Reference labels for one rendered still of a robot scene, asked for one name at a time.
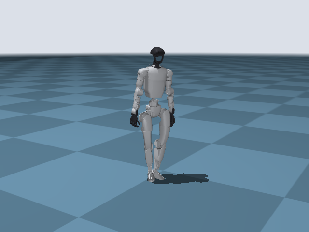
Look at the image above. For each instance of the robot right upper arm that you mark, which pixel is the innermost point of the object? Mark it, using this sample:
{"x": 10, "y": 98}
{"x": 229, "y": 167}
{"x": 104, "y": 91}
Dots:
{"x": 142, "y": 73}

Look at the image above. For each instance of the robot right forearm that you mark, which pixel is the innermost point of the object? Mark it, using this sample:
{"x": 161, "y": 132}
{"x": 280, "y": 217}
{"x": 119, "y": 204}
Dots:
{"x": 136, "y": 102}

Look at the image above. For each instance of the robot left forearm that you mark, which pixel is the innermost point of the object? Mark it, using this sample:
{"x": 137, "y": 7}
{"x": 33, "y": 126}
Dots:
{"x": 170, "y": 102}

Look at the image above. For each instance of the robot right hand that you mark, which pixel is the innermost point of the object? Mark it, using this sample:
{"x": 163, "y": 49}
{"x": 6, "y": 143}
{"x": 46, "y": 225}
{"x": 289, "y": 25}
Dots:
{"x": 134, "y": 119}

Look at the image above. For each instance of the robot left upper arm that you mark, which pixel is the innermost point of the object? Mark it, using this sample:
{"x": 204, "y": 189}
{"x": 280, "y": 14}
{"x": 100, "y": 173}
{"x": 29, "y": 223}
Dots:
{"x": 169, "y": 90}

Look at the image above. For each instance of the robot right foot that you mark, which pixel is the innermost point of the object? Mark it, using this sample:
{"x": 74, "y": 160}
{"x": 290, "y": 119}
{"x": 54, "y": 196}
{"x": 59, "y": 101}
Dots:
{"x": 151, "y": 177}

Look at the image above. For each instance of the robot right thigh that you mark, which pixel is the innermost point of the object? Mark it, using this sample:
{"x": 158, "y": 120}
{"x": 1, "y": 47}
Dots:
{"x": 146, "y": 129}

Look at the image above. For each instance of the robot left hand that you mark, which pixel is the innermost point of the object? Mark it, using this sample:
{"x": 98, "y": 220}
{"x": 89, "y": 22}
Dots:
{"x": 172, "y": 119}

